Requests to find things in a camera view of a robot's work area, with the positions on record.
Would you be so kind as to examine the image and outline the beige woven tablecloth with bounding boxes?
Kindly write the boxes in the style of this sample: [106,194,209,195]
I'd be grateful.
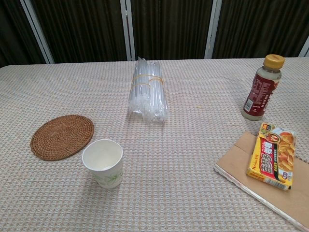
[0,57,309,232]

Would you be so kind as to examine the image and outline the bundle of clear wrapped straws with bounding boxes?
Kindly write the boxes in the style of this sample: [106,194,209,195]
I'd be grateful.
[127,57,169,125]

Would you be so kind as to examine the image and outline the yellow curry box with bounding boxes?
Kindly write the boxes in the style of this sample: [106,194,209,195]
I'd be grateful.
[246,122,297,192]

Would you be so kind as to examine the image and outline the brown cardboard sheet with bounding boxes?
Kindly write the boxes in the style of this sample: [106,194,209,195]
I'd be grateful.
[214,130,309,232]

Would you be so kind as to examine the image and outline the yellow rubber band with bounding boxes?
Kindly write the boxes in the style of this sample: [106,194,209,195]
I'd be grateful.
[131,74,165,87]

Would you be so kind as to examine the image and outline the drink bottle red label yellow cap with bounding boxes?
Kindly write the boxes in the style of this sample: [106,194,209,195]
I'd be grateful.
[241,54,286,121]

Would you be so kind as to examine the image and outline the white partition frame post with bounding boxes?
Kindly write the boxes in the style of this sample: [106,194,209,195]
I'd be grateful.
[20,0,54,65]
[120,0,136,61]
[298,40,309,58]
[204,0,223,59]

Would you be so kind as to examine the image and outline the round woven rattan coaster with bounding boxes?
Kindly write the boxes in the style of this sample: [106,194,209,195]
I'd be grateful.
[30,114,95,162]

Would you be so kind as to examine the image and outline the white paper cup green print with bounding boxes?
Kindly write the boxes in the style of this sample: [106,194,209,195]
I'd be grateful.
[82,139,124,189]

